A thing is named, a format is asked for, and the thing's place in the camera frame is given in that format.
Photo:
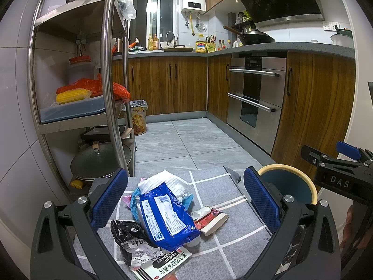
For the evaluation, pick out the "orange plastic bag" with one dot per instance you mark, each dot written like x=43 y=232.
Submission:
x=95 y=86

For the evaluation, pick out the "pink snack wrapper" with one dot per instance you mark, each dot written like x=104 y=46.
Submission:
x=127 y=199

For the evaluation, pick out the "small yellow object under shelf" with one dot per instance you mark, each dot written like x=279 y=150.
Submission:
x=77 y=184

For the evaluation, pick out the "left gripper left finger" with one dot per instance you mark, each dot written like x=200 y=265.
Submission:
x=53 y=255

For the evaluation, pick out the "grey pot lid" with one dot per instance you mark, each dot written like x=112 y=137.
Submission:
x=95 y=161

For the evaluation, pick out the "jar with orange lid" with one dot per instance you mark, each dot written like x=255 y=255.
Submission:
x=80 y=67

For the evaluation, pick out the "stainless steel shelf rack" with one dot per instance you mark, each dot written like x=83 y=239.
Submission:
x=63 y=29

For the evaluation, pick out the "white paper towel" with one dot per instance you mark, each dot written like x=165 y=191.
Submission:
x=177 y=185

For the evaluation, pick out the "person right hand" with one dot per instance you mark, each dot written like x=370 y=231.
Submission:
x=347 y=231

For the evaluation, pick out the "black wrapper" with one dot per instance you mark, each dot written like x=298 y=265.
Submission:
x=135 y=246

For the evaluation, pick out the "white black medicine box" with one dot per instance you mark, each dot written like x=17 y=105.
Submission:
x=161 y=267

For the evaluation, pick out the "wooden base cabinets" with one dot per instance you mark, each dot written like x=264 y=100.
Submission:
x=188 y=98

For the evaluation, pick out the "grey checked floor mat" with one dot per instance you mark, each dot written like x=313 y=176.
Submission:
x=228 y=253

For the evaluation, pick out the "blue bin with yellow rim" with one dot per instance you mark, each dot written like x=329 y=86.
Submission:
x=290 y=181

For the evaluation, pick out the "black wok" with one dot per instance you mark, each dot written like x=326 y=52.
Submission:
x=252 y=37

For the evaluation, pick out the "blue wet wipes pack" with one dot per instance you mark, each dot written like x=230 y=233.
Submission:
x=166 y=222

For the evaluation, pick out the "sink faucet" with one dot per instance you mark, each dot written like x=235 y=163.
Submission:
x=171 y=39

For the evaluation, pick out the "blue plastic bag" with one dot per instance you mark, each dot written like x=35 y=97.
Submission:
x=186 y=201

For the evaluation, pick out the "yellow corn cob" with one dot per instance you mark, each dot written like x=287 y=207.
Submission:
x=73 y=95

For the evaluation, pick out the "yellow snack bag on counter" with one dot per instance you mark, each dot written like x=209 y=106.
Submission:
x=204 y=47

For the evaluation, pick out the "grey blue tray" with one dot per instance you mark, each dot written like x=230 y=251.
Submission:
x=85 y=107

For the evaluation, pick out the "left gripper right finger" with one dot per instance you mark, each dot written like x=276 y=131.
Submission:
x=304 y=242

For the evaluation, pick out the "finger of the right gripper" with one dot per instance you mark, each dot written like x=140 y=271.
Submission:
x=348 y=150
x=321 y=160

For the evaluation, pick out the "stainless built-in oven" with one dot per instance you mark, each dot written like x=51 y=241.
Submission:
x=255 y=95

